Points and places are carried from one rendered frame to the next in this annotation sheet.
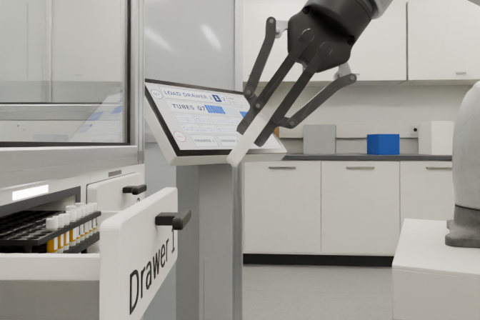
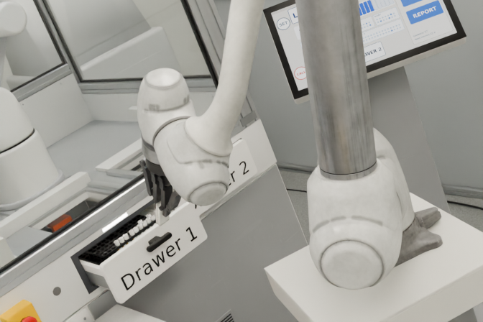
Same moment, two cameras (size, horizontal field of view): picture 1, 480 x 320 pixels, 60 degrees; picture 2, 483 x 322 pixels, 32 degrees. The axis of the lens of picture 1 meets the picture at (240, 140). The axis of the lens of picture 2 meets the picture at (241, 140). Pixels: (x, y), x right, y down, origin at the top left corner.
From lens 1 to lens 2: 176 cm
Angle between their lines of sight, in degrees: 57
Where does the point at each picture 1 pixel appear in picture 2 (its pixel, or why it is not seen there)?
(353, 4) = (153, 167)
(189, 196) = not seen: hidden behind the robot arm
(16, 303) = (99, 281)
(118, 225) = (102, 267)
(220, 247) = (409, 149)
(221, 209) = (398, 113)
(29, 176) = (109, 218)
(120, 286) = (111, 284)
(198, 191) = not seen: hidden behind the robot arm
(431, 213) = not seen: outside the picture
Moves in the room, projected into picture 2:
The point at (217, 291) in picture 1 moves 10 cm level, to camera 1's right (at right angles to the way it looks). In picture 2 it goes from (417, 191) to (444, 193)
